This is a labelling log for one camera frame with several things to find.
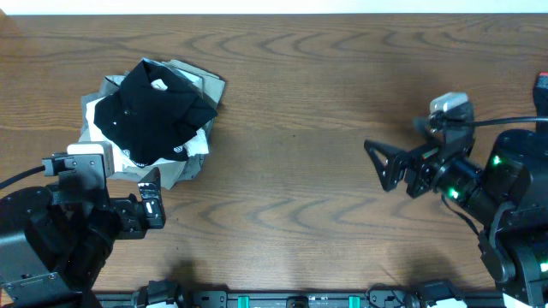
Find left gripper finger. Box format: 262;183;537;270
138;167;161;199
143;198;166;229

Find black t-shirt with logo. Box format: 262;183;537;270
93;60;217;168

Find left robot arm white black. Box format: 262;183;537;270
1;169;166;307

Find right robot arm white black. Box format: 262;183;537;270
364;129;547;307

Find dark object red tip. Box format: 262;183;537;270
533;72;548;117

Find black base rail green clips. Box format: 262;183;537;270
96;280;505;308

